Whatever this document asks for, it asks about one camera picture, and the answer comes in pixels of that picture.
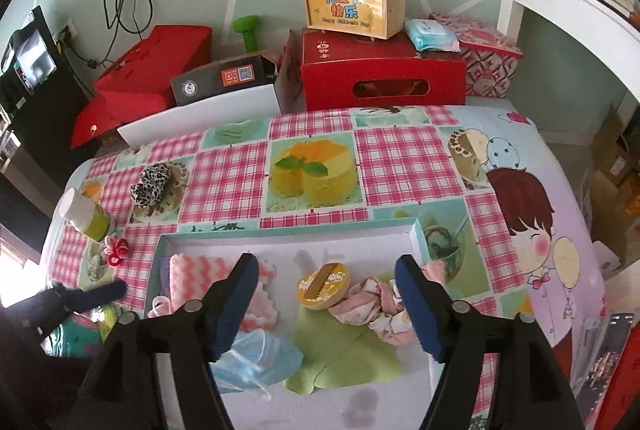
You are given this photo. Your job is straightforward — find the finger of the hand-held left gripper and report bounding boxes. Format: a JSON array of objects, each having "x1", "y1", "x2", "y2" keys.
[{"x1": 50, "y1": 280, "x2": 128, "y2": 315}]

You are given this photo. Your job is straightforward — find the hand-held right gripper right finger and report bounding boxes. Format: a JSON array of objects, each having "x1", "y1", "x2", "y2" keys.
[{"x1": 394, "y1": 255, "x2": 586, "y2": 430}]

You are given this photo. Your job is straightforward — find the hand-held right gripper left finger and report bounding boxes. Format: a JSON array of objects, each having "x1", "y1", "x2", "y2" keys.
[{"x1": 77, "y1": 252, "x2": 261, "y2": 430}]

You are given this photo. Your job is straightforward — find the pink and red pipe-cleaner flower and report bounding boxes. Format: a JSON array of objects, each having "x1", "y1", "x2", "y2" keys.
[{"x1": 104, "y1": 232, "x2": 130, "y2": 267}]

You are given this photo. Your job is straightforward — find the pink zigzag cloth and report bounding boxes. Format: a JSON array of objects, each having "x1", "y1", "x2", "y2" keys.
[{"x1": 167, "y1": 252, "x2": 278, "y2": 331}]

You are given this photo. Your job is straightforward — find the blue face mask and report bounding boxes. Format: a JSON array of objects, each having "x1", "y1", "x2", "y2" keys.
[{"x1": 209, "y1": 329, "x2": 303, "y2": 398}]

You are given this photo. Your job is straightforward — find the white tray with teal rim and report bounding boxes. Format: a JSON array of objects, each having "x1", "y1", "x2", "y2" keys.
[{"x1": 145, "y1": 217, "x2": 443, "y2": 430}]

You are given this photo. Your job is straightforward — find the pink floral scrunchie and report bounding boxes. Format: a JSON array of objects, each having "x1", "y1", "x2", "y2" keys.
[{"x1": 330, "y1": 277, "x2": 396, "y2": 327}]

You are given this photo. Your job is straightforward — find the green cloth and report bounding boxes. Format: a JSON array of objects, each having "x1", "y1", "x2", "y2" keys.
[{"x1": 284, "y1": 305, "x2": 401, "y2": 396}]

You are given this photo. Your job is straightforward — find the leopard print scrunchie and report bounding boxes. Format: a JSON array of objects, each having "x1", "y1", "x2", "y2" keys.
[{"x1": 130, "y1": 162, "x2": 173, "y2": 208}]

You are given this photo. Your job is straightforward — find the white floral scrunchie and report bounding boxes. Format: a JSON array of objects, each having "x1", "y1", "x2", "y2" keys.
[{"x1": 367, "y1": 282, "x2": 418, "y2": 347}]

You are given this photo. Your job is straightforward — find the pink fluffy cloth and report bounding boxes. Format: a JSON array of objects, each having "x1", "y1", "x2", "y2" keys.
[{"x1": 380, "y1": 260, "x2": 449, "y2": 347}]

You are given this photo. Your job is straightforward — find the teal tin box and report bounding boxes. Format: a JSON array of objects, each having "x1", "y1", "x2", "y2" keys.
[{"x1": 42, "y1": 302, "x2": 123, "y2": 361}]

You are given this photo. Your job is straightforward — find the purple cloth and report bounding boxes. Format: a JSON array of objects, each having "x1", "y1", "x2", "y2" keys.
[{"x1": 159, "y1": 257, "x2": 173, "y2": 301}]

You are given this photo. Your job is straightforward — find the white pill bottle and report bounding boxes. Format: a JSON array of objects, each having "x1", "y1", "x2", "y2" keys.
[{"x1": 59, "y1": 187, "x2": 116, "y2": 241}]

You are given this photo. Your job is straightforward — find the round yellow tin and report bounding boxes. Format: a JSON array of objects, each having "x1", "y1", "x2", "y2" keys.
[{"x1": 295, "y1": 262, "x2": 351, "y2": 311}]

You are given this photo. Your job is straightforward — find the printed checkered tablecloth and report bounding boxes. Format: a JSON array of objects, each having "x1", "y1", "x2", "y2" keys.
[{"x1": 42, "y1": 104, "x2": 608, "y2": 430}]

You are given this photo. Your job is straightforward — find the black cabinet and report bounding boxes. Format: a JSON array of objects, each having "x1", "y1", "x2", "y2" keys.
[{"x1": 0, "y1": 60, "x2": 98, "y2": 261}]

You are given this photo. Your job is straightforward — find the smartphone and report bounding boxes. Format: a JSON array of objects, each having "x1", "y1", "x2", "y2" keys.
[{"x1": 575, "y1": 311, "x2": 632, "y2": 406}]

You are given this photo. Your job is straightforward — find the white board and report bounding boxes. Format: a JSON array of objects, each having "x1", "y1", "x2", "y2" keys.
[{"x1": 117, "y1": 84, "x2": 280, "y2": 149}]

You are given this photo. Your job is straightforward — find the dark box with orange label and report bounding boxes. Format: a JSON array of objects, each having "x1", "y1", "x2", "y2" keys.
[{"x1": 170, "y1": 54, "x2": 278, "y2": 108}]

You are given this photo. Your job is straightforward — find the dark red paper bag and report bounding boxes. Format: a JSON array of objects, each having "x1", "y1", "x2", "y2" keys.
[{"x1": 274, "y1": 30, "x2": 306, "y2": 115}]

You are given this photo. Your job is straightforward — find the red gift bag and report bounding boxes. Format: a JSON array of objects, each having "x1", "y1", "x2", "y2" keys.
[{"x1": 70, "y1": 26, "x2": 213, "y2": 149}]

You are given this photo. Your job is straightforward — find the cardboard boxes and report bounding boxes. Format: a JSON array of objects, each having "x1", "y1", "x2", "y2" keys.
[{"x1": 580, "y1": 104, "x2": 640, "y2": 281}]

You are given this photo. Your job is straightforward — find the red gift box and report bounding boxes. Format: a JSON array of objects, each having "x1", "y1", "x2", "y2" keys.
[{"x1": 300, "y1": 28, "x2": 468, "y2": 113}]

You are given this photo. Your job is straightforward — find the black printer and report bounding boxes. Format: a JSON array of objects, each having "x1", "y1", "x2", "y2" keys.
[{"x1": 0, "y1": 7, "x2": 63, "y2": 95}]

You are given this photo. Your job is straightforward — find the red patterned storage box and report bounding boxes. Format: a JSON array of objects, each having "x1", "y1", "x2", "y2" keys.
[{"x1": 429, "y1": 12, "x2": 525, "y2": 99}]

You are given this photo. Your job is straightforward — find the blue wet wipes pack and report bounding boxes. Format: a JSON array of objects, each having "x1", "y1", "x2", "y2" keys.
[{"x1": 404, "y1": 17, "x2": 461, "y2": 54}]

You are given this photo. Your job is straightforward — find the green dumbbell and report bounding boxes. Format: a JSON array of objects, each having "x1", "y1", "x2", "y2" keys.
[{"x1": 231, "y1": 16, "x2": 266, "y2": 55}]

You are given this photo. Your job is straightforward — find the black power cord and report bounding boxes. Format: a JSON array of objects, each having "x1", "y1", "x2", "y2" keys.
[{"x1": 62, "y1": 30, "x2": 126, "y2": 70}]

